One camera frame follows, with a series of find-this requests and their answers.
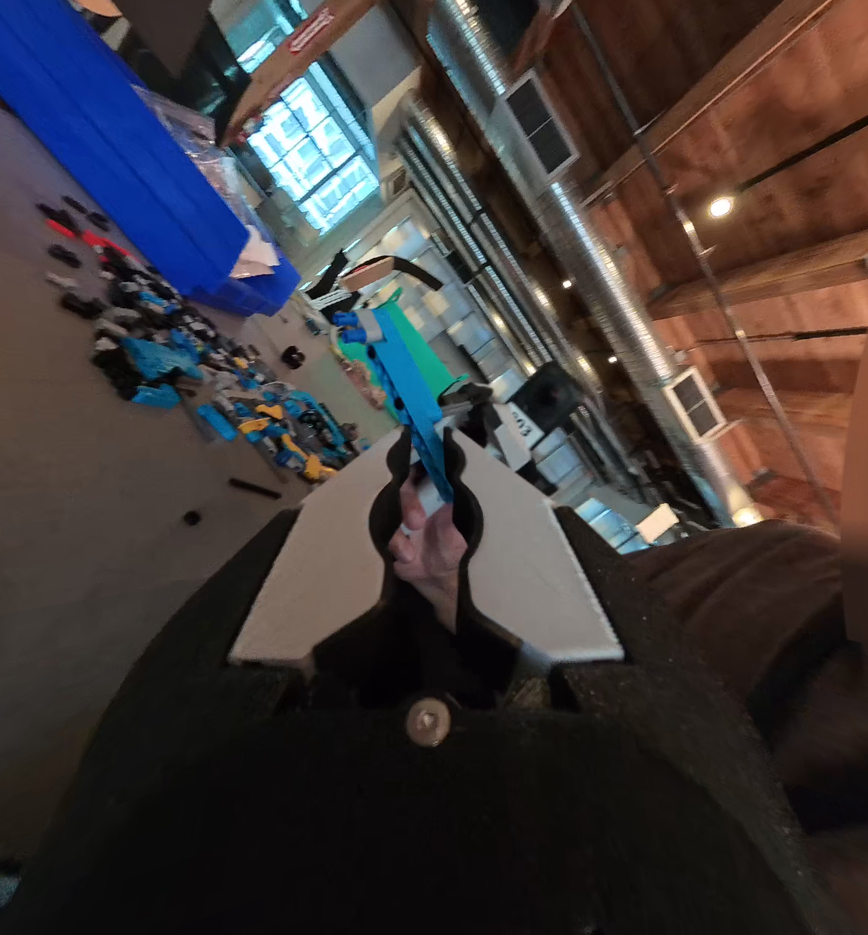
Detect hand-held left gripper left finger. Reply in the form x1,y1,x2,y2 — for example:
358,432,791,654
228,427,413,669

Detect blue plastic bin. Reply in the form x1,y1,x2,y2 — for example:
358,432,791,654
0,0,302,318

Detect person's brown clothing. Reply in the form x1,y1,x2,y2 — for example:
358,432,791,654
624,519,868,935

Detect paned window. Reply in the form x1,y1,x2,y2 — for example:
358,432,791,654
247,58,380,235

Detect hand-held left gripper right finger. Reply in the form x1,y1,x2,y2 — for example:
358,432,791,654
443,427,625,667

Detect black monitor panel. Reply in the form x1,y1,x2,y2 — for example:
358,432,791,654
112,0,219,80

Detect brown and black chair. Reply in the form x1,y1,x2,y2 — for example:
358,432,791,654
310,252,449,308

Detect brown post with red label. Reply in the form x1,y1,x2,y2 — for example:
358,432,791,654
215,0,376,147

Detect pile of small building bricks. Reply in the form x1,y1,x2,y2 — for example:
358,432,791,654
36,196,365,486

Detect white vent grille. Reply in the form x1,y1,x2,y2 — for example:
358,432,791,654
503,69,581,176
664,365,727,439

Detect silver ventilation duct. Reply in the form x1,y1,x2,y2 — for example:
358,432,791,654
405,0,741,527

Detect grey desk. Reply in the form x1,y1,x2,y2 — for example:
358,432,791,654
0,73,406,878

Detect teal plastic panel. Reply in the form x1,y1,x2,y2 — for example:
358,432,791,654
332,288,471,410

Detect person's right hand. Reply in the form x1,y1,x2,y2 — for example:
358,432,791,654
388,467,479,636

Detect clear plastic bags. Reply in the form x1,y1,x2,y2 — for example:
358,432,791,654
130,84,281,282

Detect long blue perforated beam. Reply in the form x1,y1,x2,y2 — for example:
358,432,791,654
332,305,458,506

